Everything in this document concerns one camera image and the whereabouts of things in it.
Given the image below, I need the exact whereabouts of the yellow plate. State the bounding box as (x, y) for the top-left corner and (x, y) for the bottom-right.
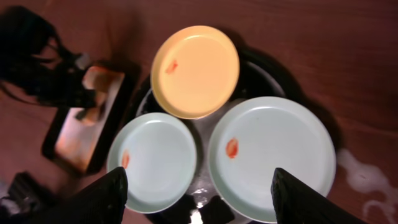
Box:
(150, 26), (240, 119)

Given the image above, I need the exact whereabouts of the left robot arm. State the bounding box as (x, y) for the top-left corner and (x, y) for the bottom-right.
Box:
(1, 6), (99, 108)

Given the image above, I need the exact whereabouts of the light blue plate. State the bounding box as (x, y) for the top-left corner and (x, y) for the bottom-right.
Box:
(106, 113), (197, 213)

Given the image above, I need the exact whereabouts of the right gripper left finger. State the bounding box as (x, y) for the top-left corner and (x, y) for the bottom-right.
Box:
(30, 167), (127, 224)

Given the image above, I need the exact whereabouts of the rectangular black soapy tray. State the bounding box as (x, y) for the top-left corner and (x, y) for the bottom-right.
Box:
(42, 60), (141, 177)

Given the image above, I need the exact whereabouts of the light green plate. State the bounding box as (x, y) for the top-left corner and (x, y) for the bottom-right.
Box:
(208, 96), (336, 223)

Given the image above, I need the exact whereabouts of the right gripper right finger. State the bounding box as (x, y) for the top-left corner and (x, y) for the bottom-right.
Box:
(271, 167), (366, 224)

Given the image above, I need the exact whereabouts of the round black tray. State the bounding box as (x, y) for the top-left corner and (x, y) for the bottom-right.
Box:
(123, 46), (343, 224)

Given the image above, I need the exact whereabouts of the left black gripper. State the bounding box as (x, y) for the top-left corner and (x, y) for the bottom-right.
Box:
(37, 54), (100, 108)

